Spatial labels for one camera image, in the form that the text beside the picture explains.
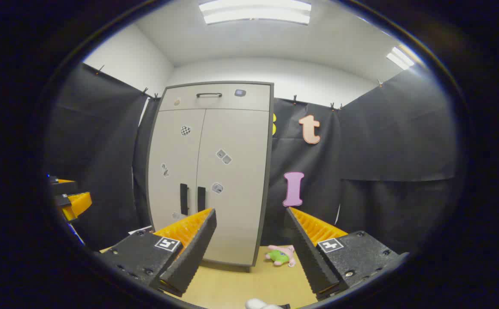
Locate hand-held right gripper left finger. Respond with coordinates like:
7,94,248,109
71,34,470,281
99,208,218,297

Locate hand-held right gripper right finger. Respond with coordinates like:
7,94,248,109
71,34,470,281
284,207,410,301

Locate grey double-door shoe cabinet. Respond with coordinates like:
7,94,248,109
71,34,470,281
146,81,274,273

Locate grey cabinet drawer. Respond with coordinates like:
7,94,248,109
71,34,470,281
160,84,271,112

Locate pink green plush toy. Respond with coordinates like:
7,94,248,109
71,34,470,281
265,245,296,267

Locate black backdrop cloth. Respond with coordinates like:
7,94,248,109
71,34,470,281
46,62,462,258

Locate ceiling light panel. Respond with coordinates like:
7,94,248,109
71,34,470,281
386,46,415,70
199,0,312,25

